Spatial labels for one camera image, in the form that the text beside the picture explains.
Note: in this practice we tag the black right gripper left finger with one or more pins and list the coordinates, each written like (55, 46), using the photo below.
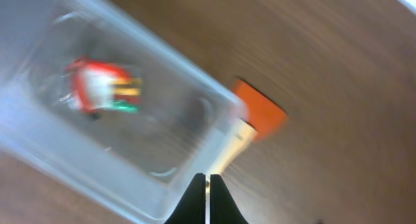
(191, 207)

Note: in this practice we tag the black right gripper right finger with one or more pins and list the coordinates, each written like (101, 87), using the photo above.
(223, 209)

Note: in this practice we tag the orange scraper with wooden handle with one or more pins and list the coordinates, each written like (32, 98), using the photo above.
(264, 117)

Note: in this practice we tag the clear pack of coloured bits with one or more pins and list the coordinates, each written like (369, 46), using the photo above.
(104, 91)

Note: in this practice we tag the clear plastic storage box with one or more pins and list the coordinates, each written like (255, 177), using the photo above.
(135, 164)

